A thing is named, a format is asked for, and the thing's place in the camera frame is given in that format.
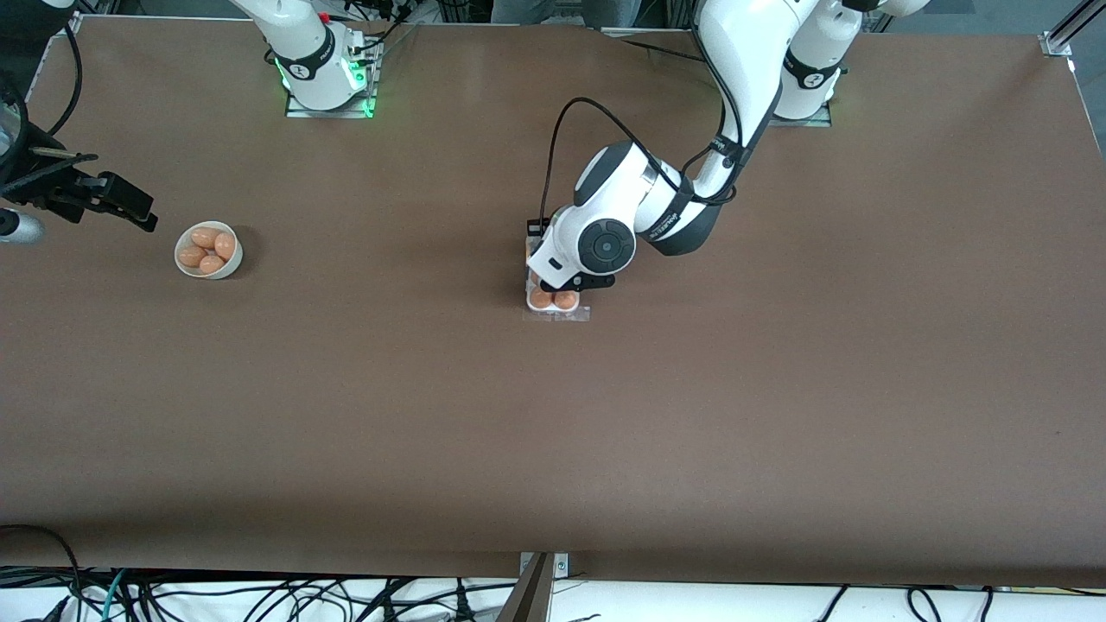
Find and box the aluminium frame profile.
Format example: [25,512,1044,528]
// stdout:
[1039,0,1106,60]

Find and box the clear plastic egg box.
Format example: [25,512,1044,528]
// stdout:
[522,220,594,326]

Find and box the metal corner bracket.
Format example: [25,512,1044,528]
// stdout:
[518,551,571,578]

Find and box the dark metal strut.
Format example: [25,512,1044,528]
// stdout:
[494,553,556,622]

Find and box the white round bowl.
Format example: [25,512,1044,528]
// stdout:
[174,220,244,281]

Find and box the teal cable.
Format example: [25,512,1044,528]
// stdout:
[97,568,130,622]

